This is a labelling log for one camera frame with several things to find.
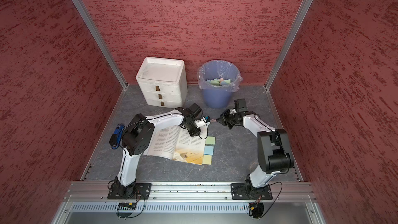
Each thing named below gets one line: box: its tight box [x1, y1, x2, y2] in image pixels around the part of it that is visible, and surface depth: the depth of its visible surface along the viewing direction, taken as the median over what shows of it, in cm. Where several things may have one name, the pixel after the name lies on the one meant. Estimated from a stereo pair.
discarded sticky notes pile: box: [206, 77, 232, 87], surface depth 106 cm
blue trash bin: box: [196, 59, 244, 110], surface depth 100 cm
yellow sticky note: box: [202, 154, 212, 165], surface depth 86 cm
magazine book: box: [143, 124, 207, 165], surface depth 89 cm
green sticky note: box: [205, 135, 216, 145], surface depth 91 cm
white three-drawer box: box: [135, 56, 189, 109], surface depth 97 cm
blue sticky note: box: [203, 145, 215, 156], surface depth 89 cm
